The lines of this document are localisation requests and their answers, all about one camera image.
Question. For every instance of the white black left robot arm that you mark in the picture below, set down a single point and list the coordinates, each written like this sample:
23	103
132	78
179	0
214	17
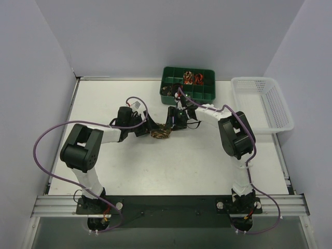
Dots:
81	148

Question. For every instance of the rolled dark brown tie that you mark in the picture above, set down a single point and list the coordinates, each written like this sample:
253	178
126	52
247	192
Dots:
166	91

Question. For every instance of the rolled red black tie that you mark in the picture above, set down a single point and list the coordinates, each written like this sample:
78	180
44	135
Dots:
175	88

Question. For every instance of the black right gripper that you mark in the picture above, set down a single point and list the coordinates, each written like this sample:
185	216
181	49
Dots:
170	118

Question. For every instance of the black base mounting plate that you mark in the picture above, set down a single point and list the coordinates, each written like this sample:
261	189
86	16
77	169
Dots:
171	211

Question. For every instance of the paisley patterned necktie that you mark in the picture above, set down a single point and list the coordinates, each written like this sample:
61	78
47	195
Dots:
161	132

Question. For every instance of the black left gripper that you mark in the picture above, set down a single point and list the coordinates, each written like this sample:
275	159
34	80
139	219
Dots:
146	122

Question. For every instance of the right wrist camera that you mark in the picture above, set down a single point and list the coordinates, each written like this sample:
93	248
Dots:
187	97

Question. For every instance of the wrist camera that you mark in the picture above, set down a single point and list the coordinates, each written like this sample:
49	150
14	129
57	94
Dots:
187	97
135	105

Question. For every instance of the rolled cream paisley tie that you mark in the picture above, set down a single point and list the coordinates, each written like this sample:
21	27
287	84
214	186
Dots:
188	78

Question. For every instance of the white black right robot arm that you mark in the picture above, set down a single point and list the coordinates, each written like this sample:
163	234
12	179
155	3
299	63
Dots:
237	141

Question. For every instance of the white perforated plastic basket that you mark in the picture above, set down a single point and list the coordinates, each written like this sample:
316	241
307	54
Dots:
263	103

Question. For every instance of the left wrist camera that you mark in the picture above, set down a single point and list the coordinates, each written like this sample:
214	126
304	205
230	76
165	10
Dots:
135	105

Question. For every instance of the rolled orange black tie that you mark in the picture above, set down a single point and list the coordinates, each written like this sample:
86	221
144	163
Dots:
199	79

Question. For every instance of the green compartment organizer box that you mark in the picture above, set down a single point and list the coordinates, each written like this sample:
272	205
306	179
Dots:
172	75

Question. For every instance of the aluminium front rail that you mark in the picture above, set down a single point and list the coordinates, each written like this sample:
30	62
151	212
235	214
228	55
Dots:
64	206

